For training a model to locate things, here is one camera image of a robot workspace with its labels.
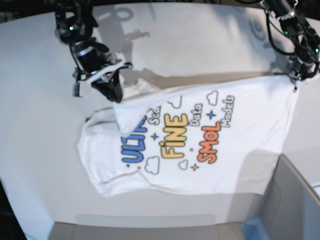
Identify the grey cardboard box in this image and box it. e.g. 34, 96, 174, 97
239, 152, 320, 240

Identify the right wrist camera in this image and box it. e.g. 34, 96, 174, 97
72, 81, 91, 98

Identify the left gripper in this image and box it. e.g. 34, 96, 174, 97
287, 56, 320, 81

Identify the white t-shirt with print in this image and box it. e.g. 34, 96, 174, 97
77, 75, 300, 197

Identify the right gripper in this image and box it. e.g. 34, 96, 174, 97
71, 44, 133, 103

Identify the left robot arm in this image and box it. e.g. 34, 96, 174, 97
260, 0, 320, 82

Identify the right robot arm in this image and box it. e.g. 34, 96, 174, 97
55, 0, 133, 103

